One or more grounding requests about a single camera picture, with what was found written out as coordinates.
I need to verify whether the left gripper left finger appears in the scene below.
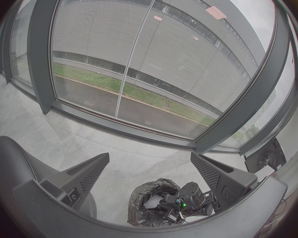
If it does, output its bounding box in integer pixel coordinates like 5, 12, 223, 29
40, 153, 110, 203

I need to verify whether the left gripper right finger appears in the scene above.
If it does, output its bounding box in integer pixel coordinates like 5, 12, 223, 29
190, 152, 259, 204

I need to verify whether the black plastic bag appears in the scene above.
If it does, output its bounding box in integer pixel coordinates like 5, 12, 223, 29
127, 178, 189, 227

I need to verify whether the window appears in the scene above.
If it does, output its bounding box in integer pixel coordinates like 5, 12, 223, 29
0, 0, 298, 159

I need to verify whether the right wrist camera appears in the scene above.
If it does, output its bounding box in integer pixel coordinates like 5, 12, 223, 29
167, 194, 182, 206

